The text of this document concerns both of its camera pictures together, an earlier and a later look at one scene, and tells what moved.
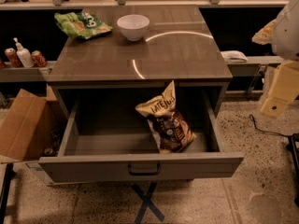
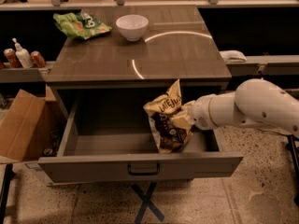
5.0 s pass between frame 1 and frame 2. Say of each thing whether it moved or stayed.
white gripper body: moved
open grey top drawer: stayed
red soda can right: stayed
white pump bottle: stayed
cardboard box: stayed
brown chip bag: moved
